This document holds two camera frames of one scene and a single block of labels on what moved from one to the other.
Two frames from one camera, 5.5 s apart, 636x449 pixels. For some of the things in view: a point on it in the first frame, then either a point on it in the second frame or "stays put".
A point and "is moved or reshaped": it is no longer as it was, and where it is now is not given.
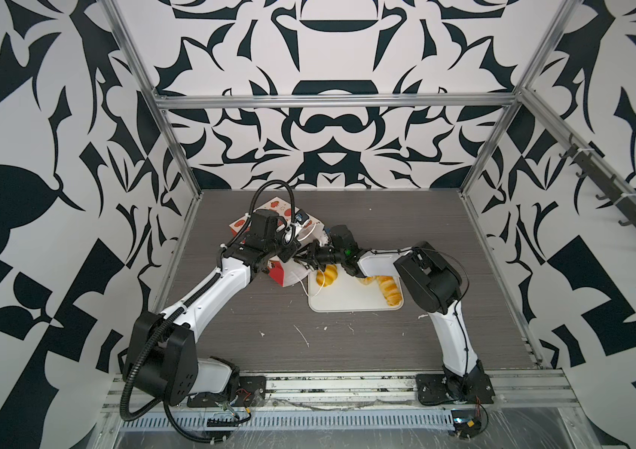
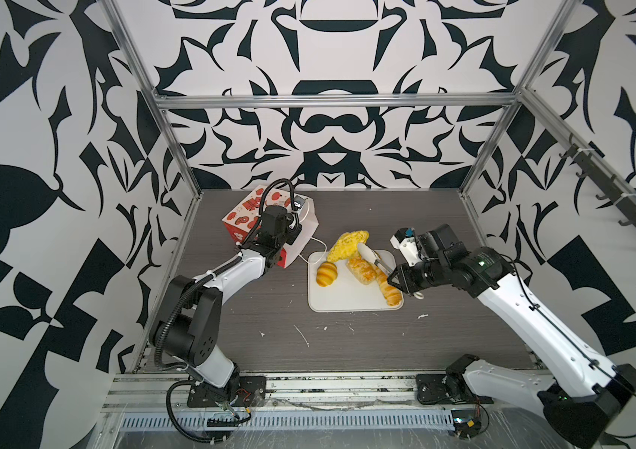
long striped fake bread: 390,289 stays put
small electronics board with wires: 467,423 stays put
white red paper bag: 299,225 is moved or reshaped
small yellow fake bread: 326,277 stays put
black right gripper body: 320,256 to 425,273
